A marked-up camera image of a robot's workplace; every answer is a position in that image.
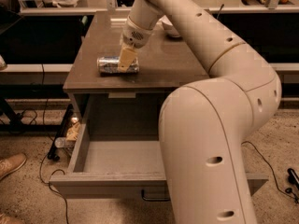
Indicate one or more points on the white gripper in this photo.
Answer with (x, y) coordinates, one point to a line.
(135, 35)

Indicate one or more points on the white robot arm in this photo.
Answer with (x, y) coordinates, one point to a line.
(235, 69)

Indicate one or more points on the open grey top drawer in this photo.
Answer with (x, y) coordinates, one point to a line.
(160, 147)

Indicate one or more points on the white ceramic bowl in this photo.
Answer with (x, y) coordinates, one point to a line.
(169, 27)

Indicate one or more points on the black stand with clutter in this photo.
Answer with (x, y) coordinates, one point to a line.
(67, 135)

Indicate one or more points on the tan shoe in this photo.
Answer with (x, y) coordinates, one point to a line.
(11, 164)
(4, 219)

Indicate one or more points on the black plug device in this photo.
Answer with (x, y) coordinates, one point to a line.
(293, 177)

